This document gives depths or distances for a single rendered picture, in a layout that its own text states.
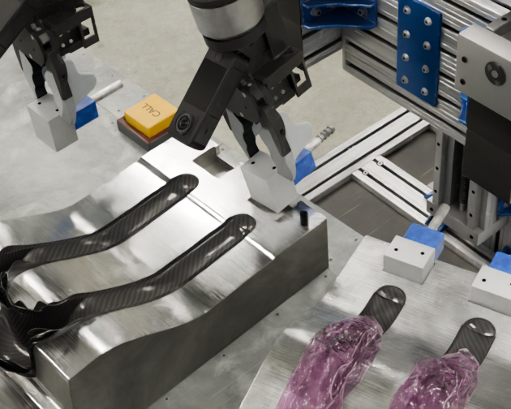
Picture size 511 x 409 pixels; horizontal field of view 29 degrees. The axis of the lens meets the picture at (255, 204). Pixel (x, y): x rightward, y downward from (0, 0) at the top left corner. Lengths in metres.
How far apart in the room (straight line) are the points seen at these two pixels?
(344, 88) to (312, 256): 1.65
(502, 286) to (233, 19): 0.42
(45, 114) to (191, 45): 1.79
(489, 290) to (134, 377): 0.41
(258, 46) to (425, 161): 1.24
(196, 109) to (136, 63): 1.95
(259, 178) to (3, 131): 0.52
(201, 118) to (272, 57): 0.11
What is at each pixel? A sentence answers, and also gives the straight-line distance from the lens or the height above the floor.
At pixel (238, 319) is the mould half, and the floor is 0.83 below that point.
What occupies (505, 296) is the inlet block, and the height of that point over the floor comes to 0.88.
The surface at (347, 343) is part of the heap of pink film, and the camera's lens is 1.04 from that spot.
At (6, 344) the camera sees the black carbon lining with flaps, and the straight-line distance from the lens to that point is 1.17.
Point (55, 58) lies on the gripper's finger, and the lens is 1.24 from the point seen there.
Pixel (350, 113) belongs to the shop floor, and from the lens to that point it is 2.76.
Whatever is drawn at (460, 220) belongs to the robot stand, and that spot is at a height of 0.36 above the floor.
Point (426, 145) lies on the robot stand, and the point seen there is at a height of 0.21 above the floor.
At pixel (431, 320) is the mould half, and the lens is 1.14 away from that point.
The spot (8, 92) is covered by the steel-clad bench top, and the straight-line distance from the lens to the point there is 1.64.
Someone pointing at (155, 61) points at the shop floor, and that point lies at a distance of 3.03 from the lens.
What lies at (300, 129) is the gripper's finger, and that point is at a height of 1.00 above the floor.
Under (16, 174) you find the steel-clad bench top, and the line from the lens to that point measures 1.48.
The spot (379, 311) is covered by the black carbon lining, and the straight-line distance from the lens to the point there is 1.16.
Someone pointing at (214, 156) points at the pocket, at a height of 0.87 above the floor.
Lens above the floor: 1.74
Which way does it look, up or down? 44 degrees down
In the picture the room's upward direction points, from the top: 6 degrees counter-clockwise
